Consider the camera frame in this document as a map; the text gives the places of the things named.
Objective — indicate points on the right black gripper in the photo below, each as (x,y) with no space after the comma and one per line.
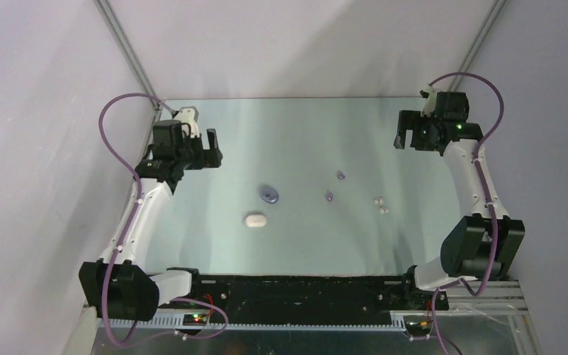
(411,120)

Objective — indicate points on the aluminium frame post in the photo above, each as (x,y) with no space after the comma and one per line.
(487,26)
(116,29)

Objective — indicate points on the controller board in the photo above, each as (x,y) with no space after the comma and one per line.
(418,330)
(195,320)

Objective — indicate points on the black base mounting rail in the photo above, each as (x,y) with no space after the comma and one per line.
(311,300)

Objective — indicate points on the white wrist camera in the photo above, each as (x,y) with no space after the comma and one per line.
(429,94)
(188,117)

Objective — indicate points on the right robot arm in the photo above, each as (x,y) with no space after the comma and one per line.
(484,243)

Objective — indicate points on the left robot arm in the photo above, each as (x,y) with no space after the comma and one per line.
(116,283)

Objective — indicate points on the white earbud charging case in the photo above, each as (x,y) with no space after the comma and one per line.
(255,220)

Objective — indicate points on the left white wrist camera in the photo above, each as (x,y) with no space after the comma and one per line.
(188,117)

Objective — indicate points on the right aluminium frame post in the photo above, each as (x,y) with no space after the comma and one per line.
(487,26)

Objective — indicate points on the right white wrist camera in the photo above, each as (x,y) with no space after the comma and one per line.
(429,94)

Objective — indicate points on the left aluminium frame post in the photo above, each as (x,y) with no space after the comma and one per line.
(116,29)

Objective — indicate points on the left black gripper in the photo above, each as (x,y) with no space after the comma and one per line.
(207,158)

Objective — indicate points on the right controller board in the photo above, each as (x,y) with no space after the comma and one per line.
(418,330)

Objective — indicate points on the left controller board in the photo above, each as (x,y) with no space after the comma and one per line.
(195,320)

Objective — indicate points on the purple earbud charging case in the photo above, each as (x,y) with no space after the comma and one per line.
(269,194)

